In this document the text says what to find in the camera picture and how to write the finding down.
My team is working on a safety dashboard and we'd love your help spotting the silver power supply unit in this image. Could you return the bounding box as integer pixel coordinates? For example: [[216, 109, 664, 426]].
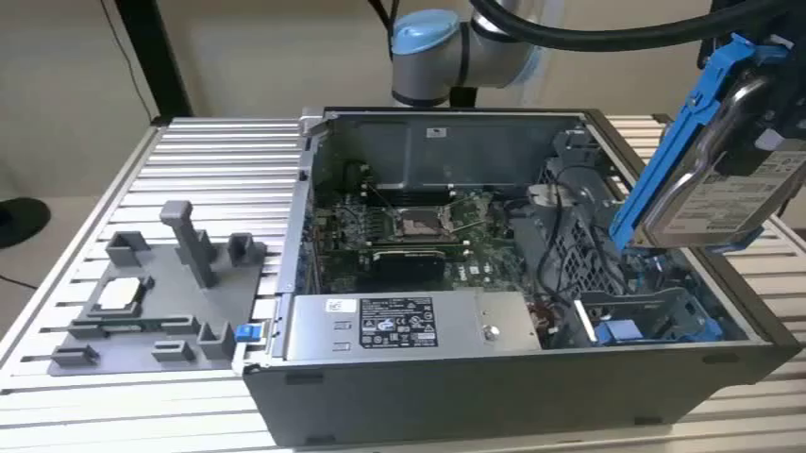
[[283, 291, 544, 361]]

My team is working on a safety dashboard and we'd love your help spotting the black round stand foot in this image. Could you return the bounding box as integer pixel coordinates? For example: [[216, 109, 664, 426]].
[[0, 197, 53, 250]]

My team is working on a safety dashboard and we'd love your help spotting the grey parts rack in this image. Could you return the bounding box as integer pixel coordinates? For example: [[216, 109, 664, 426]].
[[47, 199, 273, 378]]

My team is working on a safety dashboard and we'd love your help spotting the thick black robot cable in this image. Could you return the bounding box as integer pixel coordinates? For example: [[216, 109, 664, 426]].
[[468, 0, 723, 54]]

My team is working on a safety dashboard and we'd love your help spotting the silver CPU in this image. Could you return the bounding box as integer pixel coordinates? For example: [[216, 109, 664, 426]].
[[99, 279, 141, 310]]

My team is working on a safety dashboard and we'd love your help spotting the black RAM slots bank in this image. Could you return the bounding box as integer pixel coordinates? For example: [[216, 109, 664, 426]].
[[361, 183, 459, 207]]

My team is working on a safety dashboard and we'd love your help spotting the black upright post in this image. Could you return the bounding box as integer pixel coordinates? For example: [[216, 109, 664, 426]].
[[112, 0, 193, 120]]

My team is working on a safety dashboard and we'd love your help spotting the hard disk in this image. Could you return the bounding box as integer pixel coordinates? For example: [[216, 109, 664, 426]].
[[607, 32, 806, 257]]

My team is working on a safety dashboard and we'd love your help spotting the black graphics card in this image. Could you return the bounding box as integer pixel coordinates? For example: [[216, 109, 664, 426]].
[[361, 248, 450, 292]]

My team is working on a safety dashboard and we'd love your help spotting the CPU socket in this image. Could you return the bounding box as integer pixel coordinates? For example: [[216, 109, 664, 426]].
[[390, 204, 456, 243]]

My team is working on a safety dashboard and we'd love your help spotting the black wire bundle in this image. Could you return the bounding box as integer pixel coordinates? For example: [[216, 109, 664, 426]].
[[536, 162, 632, 303]]

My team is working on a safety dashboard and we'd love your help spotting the thin black wall cable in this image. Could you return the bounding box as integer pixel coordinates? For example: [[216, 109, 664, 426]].
[[99, 0, 163, 125]]

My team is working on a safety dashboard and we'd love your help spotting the dark grey PC case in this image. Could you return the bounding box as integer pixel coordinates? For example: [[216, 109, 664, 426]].
[[231, 106, 805, 449]]

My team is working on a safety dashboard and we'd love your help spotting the grey perforated disk bay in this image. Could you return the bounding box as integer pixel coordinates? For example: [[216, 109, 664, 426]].
[[507, 155, 638, 304]]

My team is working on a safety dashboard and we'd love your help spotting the blue bay carrier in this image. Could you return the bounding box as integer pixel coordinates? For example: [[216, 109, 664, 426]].
[[594, 309, 727, 343]]

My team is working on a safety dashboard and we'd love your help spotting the green motherboard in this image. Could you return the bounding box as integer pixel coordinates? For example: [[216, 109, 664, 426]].
[[311, 186, 550, 296]]

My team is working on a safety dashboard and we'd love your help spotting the blue disk wire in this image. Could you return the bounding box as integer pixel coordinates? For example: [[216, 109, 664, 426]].
[[626, 254, 670, 285]]

